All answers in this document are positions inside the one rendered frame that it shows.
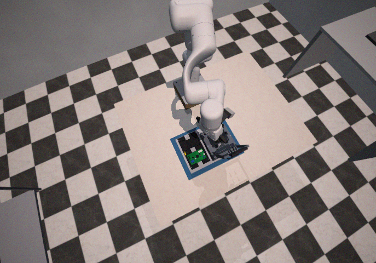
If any green circuit board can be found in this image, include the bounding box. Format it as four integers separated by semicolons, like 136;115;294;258
187;149;207;165

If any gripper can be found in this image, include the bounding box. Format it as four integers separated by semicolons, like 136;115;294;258
196;116;227;143

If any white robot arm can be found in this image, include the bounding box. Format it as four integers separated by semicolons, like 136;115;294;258
169;0;235;132

